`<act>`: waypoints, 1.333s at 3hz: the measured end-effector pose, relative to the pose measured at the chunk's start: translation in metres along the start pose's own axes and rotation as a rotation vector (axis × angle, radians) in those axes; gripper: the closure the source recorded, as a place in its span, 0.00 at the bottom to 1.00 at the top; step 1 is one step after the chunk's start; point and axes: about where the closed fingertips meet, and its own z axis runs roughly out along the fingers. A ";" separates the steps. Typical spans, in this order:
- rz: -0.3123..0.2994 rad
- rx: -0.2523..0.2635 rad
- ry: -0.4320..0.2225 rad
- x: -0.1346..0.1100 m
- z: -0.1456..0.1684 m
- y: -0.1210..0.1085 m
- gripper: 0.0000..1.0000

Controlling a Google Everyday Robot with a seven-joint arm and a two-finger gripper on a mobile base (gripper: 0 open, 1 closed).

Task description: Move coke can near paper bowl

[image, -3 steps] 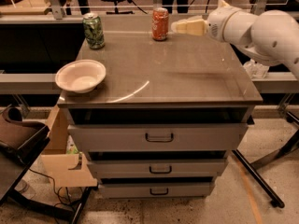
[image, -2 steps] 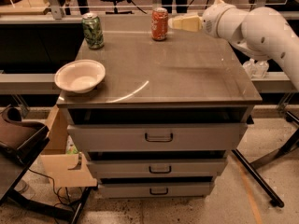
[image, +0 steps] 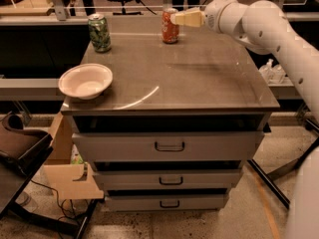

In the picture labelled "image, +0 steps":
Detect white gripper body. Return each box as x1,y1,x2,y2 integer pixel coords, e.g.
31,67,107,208
204,0,248,35

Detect orange coke can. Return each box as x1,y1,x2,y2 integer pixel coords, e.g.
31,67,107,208
161,8,179,44

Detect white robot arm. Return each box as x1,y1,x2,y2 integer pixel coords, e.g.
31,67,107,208
170,0,319,239

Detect green soda can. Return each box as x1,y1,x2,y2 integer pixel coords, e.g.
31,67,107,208
88,13,111,53

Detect white paper bowl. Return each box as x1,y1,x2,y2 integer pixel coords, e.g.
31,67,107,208
58,63,113,100

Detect grey drawer cabinet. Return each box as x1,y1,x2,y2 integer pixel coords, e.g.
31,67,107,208
61,16,279,198

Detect top grey drawer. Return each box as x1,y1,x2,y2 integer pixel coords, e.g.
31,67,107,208
72,131,264,162

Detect grey drawer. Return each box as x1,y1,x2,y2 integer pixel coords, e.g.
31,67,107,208
94,169,242,191
72,131,264,162
106,194,228,212

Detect metal railing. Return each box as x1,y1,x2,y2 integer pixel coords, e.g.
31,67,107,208
0,0,319,27

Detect black metal stand leg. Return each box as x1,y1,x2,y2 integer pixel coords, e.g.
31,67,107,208
247,118,319,211

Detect middle grey drawer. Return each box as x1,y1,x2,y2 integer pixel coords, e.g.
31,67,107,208
94,169,242,191

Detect bottom grey drawer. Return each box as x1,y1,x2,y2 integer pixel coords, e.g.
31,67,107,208
106,194,228,212

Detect cardboard box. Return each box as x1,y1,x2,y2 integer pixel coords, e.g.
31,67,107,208
44,113,104,200

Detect black chair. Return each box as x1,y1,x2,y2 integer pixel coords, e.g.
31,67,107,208
0,113,98,239

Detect black cable on floor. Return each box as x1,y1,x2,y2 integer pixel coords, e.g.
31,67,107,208
30,178,88,221

